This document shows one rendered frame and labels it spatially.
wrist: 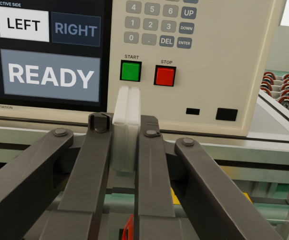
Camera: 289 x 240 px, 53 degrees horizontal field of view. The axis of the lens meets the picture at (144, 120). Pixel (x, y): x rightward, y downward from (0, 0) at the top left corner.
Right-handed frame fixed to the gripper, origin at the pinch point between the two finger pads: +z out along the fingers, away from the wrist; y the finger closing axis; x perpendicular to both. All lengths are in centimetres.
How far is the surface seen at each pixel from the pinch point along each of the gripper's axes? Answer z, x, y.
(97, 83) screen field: 14.0, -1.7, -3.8
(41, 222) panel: 26.2, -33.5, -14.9
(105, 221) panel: 26.2, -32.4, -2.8
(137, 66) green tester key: 13.5, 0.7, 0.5
